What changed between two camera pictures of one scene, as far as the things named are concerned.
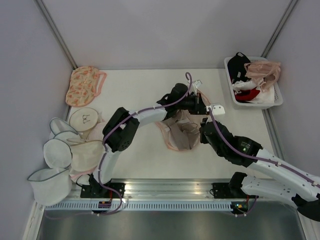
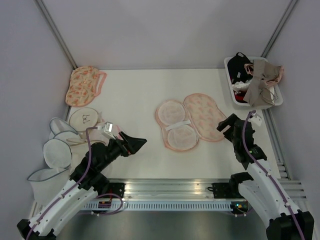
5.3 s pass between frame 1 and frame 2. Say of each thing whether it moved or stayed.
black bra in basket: stayed
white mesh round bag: stayed
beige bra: moved
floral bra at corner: stayed
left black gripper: moved
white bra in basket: stayed
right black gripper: moved
